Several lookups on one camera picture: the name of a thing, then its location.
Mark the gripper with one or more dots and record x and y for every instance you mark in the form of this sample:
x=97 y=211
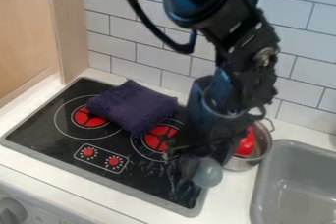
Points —
x=251 y=70

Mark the blue spoon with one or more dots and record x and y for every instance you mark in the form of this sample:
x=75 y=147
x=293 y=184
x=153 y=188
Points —
x=207 y=174

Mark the toy stove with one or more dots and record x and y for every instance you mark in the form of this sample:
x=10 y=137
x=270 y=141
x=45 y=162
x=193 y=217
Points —
x=65 y=136

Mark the red toy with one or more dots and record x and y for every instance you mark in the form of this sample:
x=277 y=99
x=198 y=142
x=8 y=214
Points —
x=246 y=144

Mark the silver pot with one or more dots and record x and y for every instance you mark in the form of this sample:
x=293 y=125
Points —
x=258 y=156

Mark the toy sink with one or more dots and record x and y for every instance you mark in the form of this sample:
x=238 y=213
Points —
x=297 y=185

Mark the dark blue cloth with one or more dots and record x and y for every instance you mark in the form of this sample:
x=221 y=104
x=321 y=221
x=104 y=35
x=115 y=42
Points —
x=131 y=106

